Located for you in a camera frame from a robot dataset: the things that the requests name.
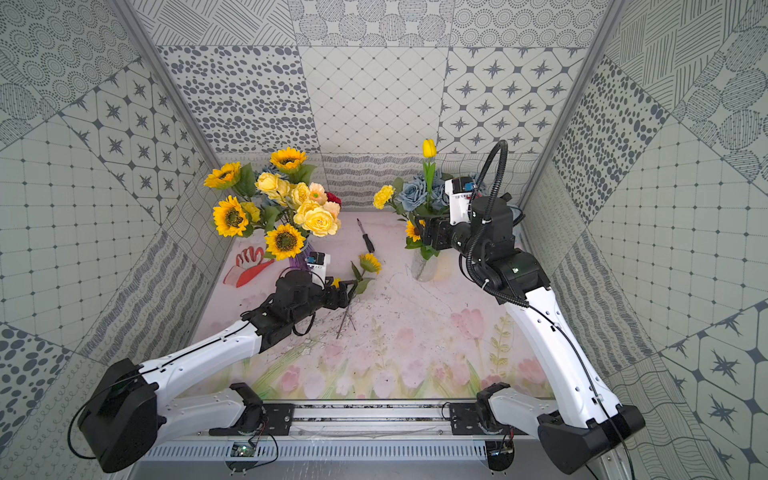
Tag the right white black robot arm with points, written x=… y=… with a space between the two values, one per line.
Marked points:
x=520 y=284

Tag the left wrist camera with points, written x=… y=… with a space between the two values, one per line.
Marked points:
x=317 y=263

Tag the blue grey roses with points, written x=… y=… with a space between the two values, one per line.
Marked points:
x=415 y=193

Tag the clear glass vase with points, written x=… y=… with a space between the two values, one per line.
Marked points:
x=424 y=264

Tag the red white hand-shaped tool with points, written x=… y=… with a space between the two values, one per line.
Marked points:
x=249 y=263

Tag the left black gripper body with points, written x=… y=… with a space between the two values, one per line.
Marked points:
x=332 y=294

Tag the purple ribbed vase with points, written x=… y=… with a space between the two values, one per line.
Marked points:
x=300 y=260

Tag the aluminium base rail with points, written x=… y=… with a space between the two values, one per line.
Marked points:
x=372 y=420

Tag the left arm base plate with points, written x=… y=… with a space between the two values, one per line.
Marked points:
x=257 y=416

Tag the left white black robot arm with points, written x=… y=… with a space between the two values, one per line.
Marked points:
x=137 y=407

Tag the small sunflower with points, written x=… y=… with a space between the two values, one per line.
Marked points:
x=363 y=270
x=414 y=231

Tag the yellow carnation flower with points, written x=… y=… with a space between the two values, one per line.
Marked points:
x=388 y=197

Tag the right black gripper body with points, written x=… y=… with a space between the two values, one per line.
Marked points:
x=453 y=237

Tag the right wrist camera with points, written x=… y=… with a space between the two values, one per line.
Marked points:
x=459 y=191

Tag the left bouquet yellow flowers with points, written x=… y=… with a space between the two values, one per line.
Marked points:
x=282 y=202

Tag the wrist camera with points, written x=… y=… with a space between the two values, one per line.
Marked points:
x=317 y=263
x=459 y=191

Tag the black handle screwdriver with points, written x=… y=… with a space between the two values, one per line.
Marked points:
x=367 y=240

